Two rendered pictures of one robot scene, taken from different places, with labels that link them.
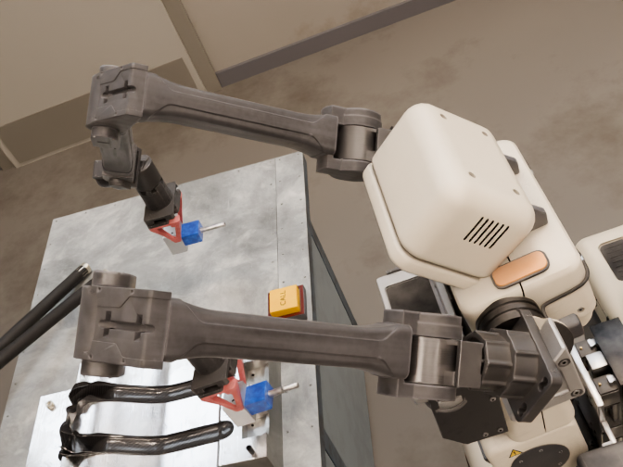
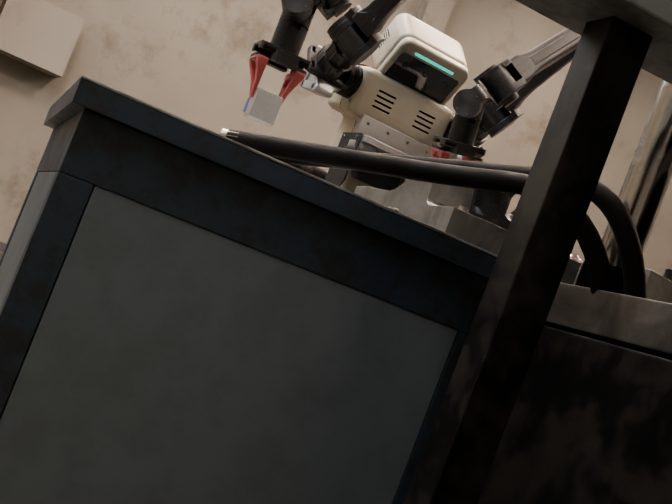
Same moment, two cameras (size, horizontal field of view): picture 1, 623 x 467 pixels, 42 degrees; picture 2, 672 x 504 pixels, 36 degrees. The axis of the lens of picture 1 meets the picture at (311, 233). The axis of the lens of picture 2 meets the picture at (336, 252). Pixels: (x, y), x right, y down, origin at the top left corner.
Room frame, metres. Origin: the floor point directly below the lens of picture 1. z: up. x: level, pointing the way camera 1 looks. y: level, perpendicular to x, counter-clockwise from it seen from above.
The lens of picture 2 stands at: (2.22, 1.95, 0.63)
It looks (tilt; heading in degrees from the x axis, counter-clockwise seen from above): 3 degrees up; 236
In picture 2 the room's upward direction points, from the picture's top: 21 degrees clockwise
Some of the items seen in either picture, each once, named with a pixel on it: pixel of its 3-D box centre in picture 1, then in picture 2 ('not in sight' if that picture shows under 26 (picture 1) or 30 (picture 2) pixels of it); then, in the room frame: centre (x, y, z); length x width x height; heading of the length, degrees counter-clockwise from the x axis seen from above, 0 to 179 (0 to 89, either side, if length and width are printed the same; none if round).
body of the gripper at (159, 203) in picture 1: (156, 195); (286, 43); (1.36, 0.26, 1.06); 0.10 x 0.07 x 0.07; 166
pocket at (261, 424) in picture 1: (257, 428); not in sight; (0.86, 0.23, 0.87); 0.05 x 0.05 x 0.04; 75
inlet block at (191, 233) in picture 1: (196, 231); (256, 108); (1.35, 0.22, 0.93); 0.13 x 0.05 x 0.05; 76
